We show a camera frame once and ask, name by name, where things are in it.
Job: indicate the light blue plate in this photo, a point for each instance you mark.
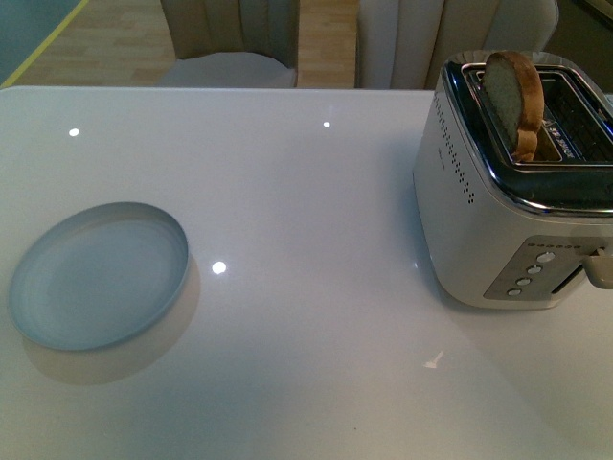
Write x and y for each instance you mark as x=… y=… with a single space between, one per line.
x=99 y=277

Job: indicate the brown bread slice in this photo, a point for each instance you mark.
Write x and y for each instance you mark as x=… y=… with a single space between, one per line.
x=515 y=91

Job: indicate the beige chair left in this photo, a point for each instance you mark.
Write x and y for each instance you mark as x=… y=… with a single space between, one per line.
x=233 y=44

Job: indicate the beige chair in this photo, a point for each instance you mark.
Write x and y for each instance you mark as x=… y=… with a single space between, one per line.
x=403 y=44
x=233 y=44

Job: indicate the beige chair right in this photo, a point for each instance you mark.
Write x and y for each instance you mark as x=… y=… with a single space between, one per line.
x=403 y=44

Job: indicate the white chrome two-slot toaster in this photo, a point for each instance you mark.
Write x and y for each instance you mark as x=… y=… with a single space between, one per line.
x=509 y=234

